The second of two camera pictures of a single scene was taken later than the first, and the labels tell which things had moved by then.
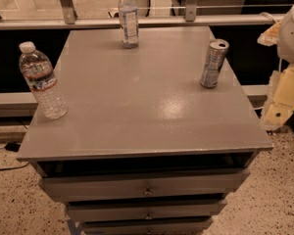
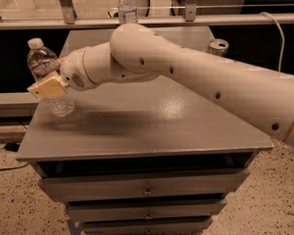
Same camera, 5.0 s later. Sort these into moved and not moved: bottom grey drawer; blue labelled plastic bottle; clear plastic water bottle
Moved: clear plastic water bottle
Not moved: bottom grey drawer; blue labelled plastic bottle
